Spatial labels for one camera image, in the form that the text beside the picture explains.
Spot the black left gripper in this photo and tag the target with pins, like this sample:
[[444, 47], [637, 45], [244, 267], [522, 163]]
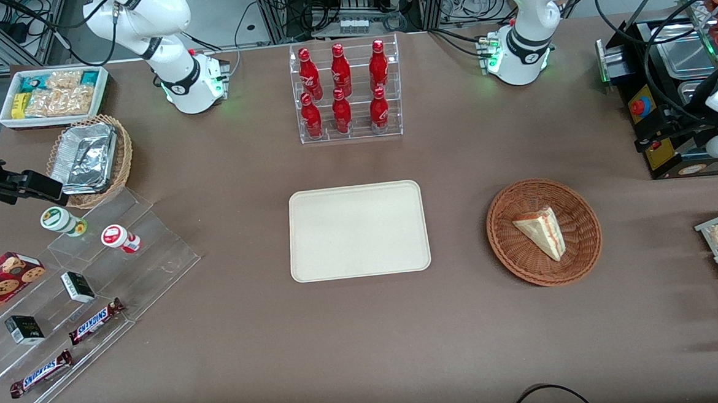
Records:
[[682, 125]]

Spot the white snack bin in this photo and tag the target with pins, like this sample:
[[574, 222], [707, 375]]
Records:
[[7, 118]]

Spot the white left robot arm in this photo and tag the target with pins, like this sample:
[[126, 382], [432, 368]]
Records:
[[527, 8]]

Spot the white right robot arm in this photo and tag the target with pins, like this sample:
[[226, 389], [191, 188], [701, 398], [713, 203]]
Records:
[[184, 88]]

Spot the large clear cracker bag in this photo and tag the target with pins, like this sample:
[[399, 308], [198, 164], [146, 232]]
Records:
[[62, 101]]

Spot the green lid yogurt cup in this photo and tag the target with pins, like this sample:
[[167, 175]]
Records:
[[59, 219]]

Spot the Snickers chocolate bar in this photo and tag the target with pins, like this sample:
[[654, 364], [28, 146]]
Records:
[[39, 374], [95, 321]]

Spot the round brown wicker basket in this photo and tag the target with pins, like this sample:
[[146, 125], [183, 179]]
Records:
[[522, 260]]

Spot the red emergency stop button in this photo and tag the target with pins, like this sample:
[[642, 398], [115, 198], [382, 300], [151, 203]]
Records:
[[640, 107]]

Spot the red lid yogurt cup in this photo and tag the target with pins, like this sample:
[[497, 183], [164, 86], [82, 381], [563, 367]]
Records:
[[116, 236]]

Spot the cream rectangular tray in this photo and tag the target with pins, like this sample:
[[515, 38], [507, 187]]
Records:
[[360, 232]]

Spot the light wicker basket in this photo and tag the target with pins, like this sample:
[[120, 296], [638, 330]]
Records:
[[124, 158]]

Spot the white power strip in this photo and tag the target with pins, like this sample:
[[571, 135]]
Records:
[[354, 25]]

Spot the clear acrylic step display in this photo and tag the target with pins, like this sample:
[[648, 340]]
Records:
[[159, 261]]

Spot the red cola bottle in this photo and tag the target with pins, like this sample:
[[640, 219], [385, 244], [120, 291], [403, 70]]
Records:
[[341, 113], [379, 111], [309, 75], [312, 121], [378, 68], [341, 73]]

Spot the clear acrylic bottle rack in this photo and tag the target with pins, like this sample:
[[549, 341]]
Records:
[[356, 57]]

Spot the yellow snack packet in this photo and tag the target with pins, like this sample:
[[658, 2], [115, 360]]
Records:
[[20, 106]]

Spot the large stainless steel pan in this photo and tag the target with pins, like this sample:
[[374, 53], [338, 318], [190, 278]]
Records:
[[683, 52]]

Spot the teal snack packet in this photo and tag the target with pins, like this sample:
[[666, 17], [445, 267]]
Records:
[[33, 83], [89, 78]]

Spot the small black box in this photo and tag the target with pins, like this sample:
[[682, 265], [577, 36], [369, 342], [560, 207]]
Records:
[[24, 329], [78, 287]]

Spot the triangle sandwich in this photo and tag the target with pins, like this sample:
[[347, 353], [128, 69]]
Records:
[[545, 231]]

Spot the red cookie box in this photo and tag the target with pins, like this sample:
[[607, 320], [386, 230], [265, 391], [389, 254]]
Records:
[[1, 285]]

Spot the aluminium foil tray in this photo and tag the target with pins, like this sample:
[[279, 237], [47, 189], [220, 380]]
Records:
[[86, 157]]

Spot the black food warmer machine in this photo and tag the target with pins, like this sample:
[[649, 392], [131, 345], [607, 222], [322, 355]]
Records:
[[670, 160]]

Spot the small clear cracker bag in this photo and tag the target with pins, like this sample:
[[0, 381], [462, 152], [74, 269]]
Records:
[[64, 79]]

